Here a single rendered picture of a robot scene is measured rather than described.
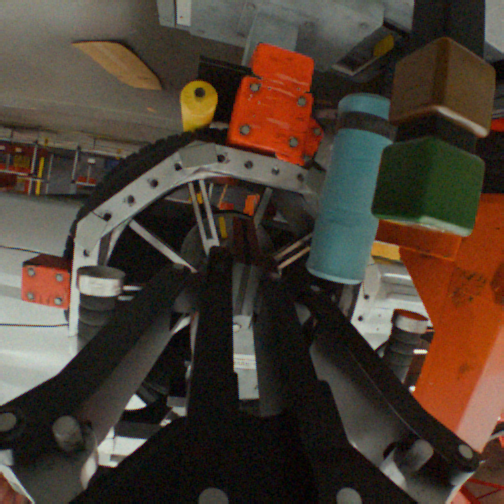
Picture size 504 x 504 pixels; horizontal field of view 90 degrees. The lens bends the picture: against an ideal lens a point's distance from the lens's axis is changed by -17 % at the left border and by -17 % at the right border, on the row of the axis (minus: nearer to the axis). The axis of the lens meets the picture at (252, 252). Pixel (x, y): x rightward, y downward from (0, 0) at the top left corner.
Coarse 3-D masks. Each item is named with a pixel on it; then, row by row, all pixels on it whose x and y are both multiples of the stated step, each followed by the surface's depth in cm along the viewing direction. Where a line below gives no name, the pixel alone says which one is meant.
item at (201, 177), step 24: (168, 192) 61; (192, 192) 56; (264, 192) 59; (288, 192) 58; (144, 216) 72; (288, 216) 77; (312, 216) 59; (120, 240) 57; (216, 240) 58; (120, 264) 67; (192, 264) 60; (288, 264) 62; (336, 288) 63; (168, 360) 71; (168, 384) 62
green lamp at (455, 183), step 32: (384, 160) 14; (416, 160) 12; (448, 160) 11; (480, 160) 12; (384, 192) 14; (416, 192) 12; (448, 192) 12; (480, 192) 12; (416, 224) 12; (448, 224) 12
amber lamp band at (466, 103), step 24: (432, 48) 11; (456, 48) 11; (408, 72) 13; (432, 72) 11; (456, 72) 11; (480, 72) 11; (408, 96) 13; (432, 96) 11; (456, 96) 11; (480, 96) 11; (408, 120) 13; (456, 120) 12; (480, 120) 11
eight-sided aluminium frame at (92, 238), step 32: (192, 160) 45; (224, 160) 47; (256, 160) 47; (128, 192) 44; (160, 192) 45; (320, 192) 50; (96, 224) 43; (96, 256) 44; (352, 288) 59; (352, 320) 56
